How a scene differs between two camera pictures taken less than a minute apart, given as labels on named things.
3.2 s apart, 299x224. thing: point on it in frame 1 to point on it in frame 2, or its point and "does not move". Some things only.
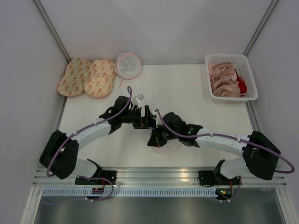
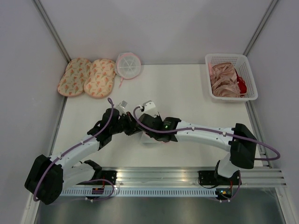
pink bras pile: (224, 80) does not move
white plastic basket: (230, 78) does not move
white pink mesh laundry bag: (171, 145) to (145, 138)
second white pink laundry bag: (128, 66) does not move
